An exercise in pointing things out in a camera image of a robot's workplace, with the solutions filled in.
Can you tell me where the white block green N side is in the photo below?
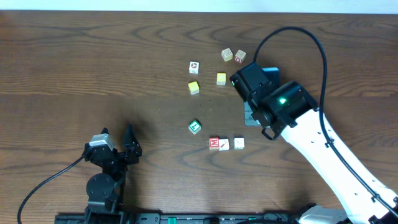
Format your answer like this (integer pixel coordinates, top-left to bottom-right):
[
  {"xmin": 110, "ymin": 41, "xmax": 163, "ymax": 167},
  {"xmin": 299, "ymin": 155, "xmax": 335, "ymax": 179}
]
[{"xmin": 234, "ymin": 138, "xmax": 245, "ymax": 150}]

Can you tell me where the white block cane picture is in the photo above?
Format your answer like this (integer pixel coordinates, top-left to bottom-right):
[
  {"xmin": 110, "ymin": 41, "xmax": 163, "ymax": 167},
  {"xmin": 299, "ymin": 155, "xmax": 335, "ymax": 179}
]
[{"xmin": 219, "ymin": 139, "xmax": 229, "ymax": 151}]

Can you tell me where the red letter M block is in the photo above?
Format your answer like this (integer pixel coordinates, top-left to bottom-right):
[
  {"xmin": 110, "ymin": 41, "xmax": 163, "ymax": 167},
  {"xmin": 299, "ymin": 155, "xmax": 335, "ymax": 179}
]
[{"xmin": 209, "ymin": 138, "xmax": 220, "ymax": 150}]

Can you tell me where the green letter L block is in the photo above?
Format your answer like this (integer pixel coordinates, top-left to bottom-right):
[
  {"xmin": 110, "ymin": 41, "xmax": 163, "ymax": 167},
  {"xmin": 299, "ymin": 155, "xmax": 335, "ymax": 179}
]
[{"xmin": 188, "ymin": 119, "xmax": 201, "ymax": 134}]

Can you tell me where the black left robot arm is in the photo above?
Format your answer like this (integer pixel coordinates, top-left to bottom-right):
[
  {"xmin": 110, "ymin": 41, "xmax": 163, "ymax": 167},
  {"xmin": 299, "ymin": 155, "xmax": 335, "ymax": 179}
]
[{"xmin": 82, "ymin": 124, "xmax": 142, "ymax": 224}]

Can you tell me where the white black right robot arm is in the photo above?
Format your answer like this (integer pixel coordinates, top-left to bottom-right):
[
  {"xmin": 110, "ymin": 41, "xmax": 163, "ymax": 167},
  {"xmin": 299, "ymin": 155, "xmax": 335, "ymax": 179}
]
[{"xmin": 229, "ymin": 62, "xmax": 397, "ymax": 223}]

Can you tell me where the wooden block red letter side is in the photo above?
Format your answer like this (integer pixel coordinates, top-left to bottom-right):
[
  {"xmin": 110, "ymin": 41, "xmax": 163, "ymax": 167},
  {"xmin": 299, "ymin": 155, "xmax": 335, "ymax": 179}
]
[{"xmin": 234, "ymin": 49, "xmax": 247, "ymax": 64}]

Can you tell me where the yellow letter G block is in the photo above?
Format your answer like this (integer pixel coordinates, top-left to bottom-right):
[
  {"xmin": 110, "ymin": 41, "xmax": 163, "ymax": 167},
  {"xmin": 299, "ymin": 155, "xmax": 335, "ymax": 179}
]
[{"xmin": 216, "ymin": 72, "xmax": 226, "ymax": 85}]

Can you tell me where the wooden block yellow trim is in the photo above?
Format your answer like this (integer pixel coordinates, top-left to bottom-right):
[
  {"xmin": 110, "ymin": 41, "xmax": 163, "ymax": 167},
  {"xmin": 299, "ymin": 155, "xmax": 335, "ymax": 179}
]
[{"xmin": 221, "ymin": 48, "xmax": 234, "ymax": 62}]

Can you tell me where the yellow letter W block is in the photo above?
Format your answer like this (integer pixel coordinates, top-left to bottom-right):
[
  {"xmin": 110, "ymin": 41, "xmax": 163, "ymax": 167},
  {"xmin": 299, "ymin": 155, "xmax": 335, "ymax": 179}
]
[{"xmin": 188, "ymin": 81, "xmax": 200, "ymax": 95}]

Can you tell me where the white block soccer ball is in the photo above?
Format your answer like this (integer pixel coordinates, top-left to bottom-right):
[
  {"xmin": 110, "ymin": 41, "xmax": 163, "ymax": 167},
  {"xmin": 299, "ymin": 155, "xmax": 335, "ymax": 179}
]
[{"xmin": 189, "ymin": 62, "xmax": 200, "ymax": 74}]

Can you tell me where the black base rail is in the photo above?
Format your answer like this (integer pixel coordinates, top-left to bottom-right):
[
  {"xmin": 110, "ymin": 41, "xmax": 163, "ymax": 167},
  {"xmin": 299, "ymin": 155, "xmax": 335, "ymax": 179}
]
[{"xmin": 54, "ymin": 213, "xmax": 296, "ymax": 224}]

